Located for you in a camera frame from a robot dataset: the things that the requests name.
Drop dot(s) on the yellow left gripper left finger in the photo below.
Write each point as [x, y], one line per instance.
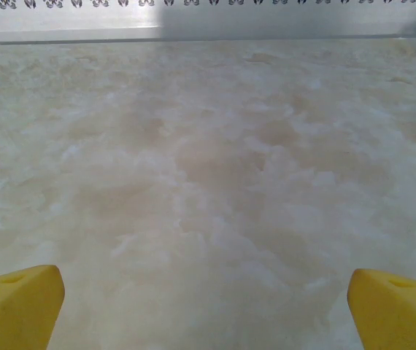
[14, 310]

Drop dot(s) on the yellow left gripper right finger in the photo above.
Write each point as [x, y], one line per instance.
[397, 313]

